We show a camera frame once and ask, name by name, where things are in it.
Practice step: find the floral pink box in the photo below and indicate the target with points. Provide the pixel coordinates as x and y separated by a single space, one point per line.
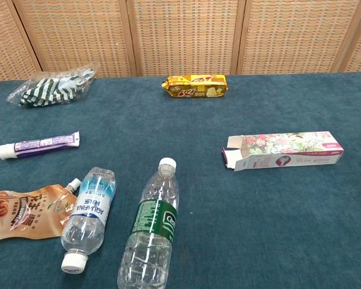
288 150

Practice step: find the yellow biscuit pack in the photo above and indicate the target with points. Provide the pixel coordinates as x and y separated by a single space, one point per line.
195 86

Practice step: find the green label water bottle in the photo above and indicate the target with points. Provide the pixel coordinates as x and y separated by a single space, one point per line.
152 228

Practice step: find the purple white toothpaste tube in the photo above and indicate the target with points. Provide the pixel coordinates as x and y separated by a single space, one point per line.
42 145

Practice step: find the blue label water bottle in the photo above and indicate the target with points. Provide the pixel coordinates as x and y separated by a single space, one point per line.
88 210

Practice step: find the striped cloth in plastic bag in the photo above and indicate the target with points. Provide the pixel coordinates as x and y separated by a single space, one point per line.
51 88

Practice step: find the brown spout pouch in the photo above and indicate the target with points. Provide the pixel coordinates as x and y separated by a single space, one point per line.
27 210

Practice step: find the wicker folding screen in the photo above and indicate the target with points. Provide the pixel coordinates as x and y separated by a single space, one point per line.
183 36

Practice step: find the teal table cloth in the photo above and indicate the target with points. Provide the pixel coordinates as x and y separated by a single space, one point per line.
228 225

